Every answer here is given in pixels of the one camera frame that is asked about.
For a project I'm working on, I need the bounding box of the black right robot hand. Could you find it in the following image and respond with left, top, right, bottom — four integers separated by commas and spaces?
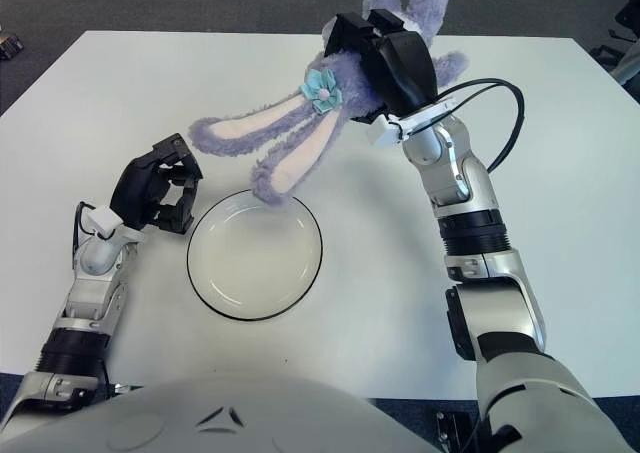
322, 8, 441, 124

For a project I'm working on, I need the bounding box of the grey robot torso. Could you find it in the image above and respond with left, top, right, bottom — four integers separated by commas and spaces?
0, 372, 441, 453

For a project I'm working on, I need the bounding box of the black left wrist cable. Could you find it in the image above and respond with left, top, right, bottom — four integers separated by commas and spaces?
72, 200, 101, 254

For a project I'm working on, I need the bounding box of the blue grey fabric item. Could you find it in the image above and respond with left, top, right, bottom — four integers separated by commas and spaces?
612, 42, 640, 87

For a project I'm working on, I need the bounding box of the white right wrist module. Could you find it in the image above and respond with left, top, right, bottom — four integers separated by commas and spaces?
366, 115, 404, 149

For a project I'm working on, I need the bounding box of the white plate with black rim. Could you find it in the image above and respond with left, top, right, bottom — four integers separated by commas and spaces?
186, 188, 324, 322

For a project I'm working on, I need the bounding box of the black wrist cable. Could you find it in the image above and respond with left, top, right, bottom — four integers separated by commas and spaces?
434, 77, 526, 174
72, 200, 101, 254

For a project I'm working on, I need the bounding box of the black office chair base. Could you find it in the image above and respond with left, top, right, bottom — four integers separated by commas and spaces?
589, 0, 640, 74

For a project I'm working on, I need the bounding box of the brown black box on floor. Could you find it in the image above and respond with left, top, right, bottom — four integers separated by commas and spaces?
0, 32, 25, 62

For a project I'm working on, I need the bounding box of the black bracket device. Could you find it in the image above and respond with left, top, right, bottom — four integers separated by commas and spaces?
433, 411, 476, 452

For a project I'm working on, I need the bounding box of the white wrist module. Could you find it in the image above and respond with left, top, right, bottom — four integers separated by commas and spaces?
82, 205, 124, 239
366, 115, 404, 149

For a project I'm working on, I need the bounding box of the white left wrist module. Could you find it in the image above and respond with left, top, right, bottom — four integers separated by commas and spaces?
82, 205, 124, 239

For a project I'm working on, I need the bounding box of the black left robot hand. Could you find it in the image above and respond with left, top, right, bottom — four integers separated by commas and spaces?
108, 132, 205, 237

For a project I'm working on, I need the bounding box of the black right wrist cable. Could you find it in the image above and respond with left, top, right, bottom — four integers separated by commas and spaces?
434, 77, 526, 174

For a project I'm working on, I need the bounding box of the purple plush bunny doll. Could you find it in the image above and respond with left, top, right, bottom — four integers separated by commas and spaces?
188, 0, 471, 209

